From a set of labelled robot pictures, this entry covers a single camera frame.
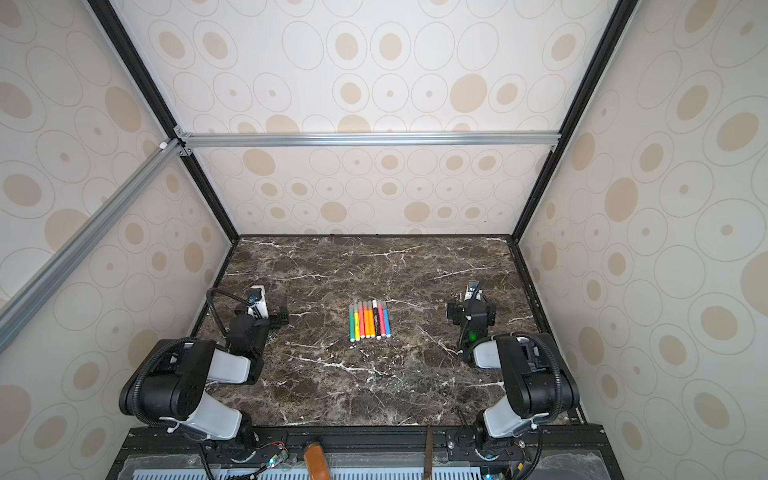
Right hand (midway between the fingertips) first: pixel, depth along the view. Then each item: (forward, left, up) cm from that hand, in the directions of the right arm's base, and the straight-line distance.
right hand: (485, 300), depth 94 cm
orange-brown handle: (-45, +45, -3) cm, 63 cm away
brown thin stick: (-43, +18, -7) cm, 47 cm away
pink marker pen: (-6, +39, -5) cm, 40 cm away
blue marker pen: (-6, +31, -4) cm, 32 cm away
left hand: (-4, +64, +6) cm, 65 cm away
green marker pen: (-7, +42, -4) cm, 43 cm away
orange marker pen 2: (-5, +36, -5) cm, 37 cm away
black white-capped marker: (-6, +34, -4) cm, 35 cm away
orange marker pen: (-5, +38, -5) cm, 38 cm away
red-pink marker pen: (-6, +32, -4) cm, 33 cm away
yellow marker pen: (-7, +40, -4) cm, 41 cm away
